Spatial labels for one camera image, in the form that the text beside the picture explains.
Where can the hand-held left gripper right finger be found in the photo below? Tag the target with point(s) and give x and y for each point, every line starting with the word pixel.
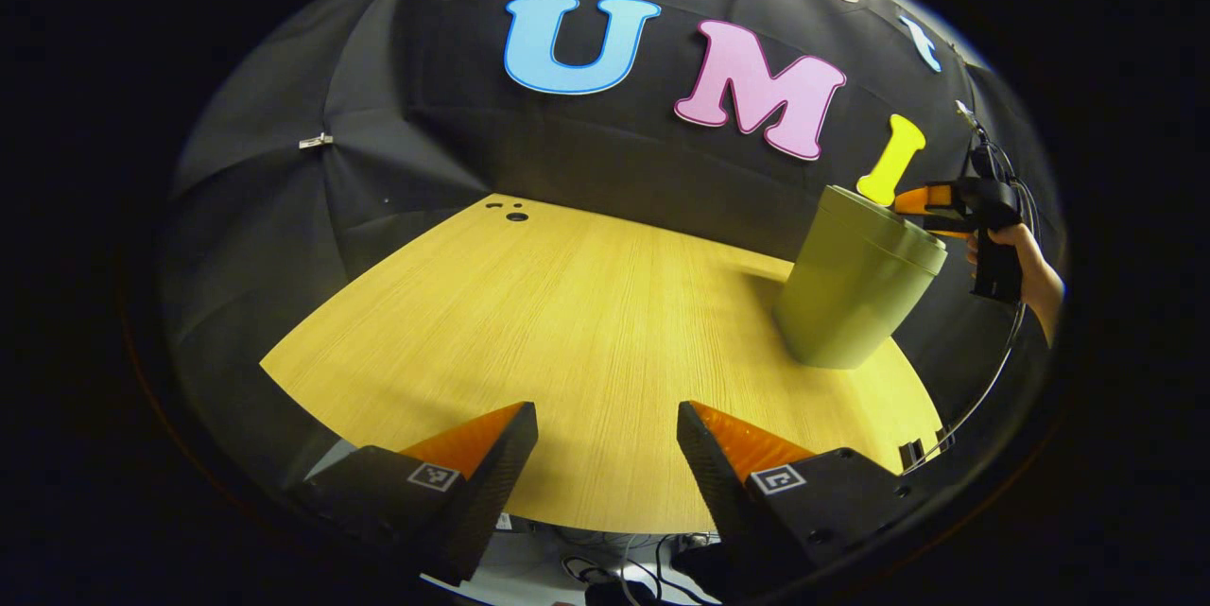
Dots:
pixel 709 474

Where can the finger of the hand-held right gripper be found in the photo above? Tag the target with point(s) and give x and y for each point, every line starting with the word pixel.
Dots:
pixel 926 199
pixel 948 229

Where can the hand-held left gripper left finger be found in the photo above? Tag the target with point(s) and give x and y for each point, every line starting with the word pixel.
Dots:
pixel 501 469

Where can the green desktop garbage bin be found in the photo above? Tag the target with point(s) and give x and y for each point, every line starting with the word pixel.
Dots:
pixel 855 289

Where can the black backdrop cloth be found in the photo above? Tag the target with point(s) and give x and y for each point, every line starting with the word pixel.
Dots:
pixel 529 152

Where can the white metal clip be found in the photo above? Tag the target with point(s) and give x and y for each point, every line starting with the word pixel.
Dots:
pixel 316 142

